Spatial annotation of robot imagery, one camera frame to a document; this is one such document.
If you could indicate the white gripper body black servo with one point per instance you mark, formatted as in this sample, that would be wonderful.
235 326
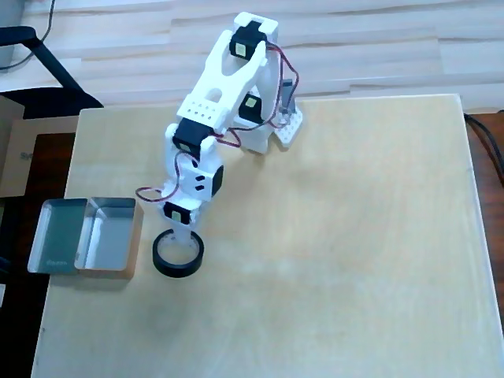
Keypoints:
176 213

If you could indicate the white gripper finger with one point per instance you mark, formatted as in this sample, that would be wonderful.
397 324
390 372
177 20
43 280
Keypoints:
184 235
196 220

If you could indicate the black tape roll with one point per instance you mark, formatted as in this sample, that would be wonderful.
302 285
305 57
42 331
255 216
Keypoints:
177 271

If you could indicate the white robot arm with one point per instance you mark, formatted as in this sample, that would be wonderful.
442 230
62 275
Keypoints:
212 86

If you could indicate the rectangular metal tray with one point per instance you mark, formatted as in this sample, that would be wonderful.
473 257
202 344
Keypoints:
59 236

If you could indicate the grey controller board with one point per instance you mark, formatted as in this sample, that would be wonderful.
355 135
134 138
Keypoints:
289 96

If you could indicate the grey monitor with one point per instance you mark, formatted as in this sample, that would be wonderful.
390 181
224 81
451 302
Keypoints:
8 12

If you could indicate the white perforated base plate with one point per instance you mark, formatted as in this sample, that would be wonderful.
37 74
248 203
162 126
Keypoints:
289 130

